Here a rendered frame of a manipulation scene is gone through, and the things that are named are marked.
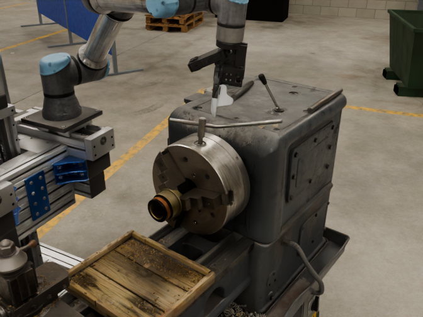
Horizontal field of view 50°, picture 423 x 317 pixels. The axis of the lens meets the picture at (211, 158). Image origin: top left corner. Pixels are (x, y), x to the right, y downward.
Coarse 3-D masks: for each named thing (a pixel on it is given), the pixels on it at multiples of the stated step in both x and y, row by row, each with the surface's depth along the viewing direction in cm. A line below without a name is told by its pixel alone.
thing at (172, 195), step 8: (160, 192) 138; (168, 192) 137; (176, 192) 139; (152, 200) 134; (160, 200) 134; (168, 200) 134; (176, 200) 136; (152, 208) 138; (160, 208) 140; (168, 208) 134; (176, 208) 136; (152, 216) 137; (160, 216) 137; (168, 216) 135
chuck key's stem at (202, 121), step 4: (200, 120) 136; (204, 120) 136; (200, 124) 136; (204, 124) 137; (200, 128) 137; (204, 128) 137; (200, 132) 138; (204, 132) 138; (200, 136) 139; (204, 136) 139; (200, 140) 140; (200, 144) 140
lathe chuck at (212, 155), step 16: (176, 144) 141; (192, 144) 140; (208, 144) 141; (176, 160) 144; (192, 160) 139; (208, 160) 135; (224, 160) 139; (192, 176) 142; (208, 176) 138; (224, 176) 136; (240, 176) 141; (224, 192) 136; (240, 192) 141; (224, 208) 138; (240, 208) 146; (192, 224) 150; (208, 224) 145; (224, 224) 142
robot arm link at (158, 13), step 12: (84, 0) 137; (96, 0) 134; (108, 0) 130; (120, 0) 126; (132, 0) 122; (144, 0) 119; (156, 0) 112; (168, 0) 112; (180, 0) 114; (192, 0) 117; (96, 12) 138; (108, 12) 140; (132, 12) 127; (144, 12) 122; (156, 12) 114; (168, 12) 114; (180, 12) 117
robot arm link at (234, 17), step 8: (216, 0) 118; (224, 0) 116; (232, 0) 115; (240, 0) 115; (248, 0) 118; (216, 8) 119; (224, 8) 117; (232, 8) 116; (240, 8) 117; (224, 16) 118; (232, 16) 117; (240, 16) 118; (224, 24) 119; (232, 24) 118; (240, 24) 119
